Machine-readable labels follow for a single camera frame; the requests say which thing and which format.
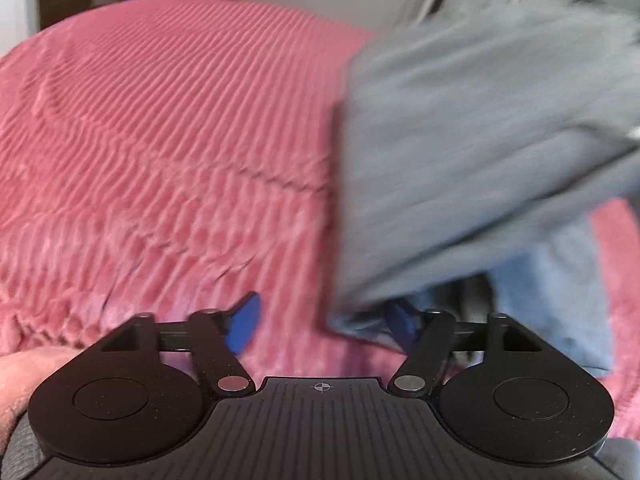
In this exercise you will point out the pink ribbed blanket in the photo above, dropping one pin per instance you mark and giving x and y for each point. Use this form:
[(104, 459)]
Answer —
[(170, 155)]

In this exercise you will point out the grey pants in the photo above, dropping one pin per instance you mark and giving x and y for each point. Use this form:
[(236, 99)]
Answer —
[(473, 151)]

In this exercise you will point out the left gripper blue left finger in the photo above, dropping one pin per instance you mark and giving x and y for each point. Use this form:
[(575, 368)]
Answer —
[(217, 340)]

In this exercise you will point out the left hand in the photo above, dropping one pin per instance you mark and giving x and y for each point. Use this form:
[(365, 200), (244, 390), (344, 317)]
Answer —
[(21, 373)]

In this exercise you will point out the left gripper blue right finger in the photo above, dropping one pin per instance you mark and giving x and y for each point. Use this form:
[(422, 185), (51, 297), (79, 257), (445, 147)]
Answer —
[(427, 342)]

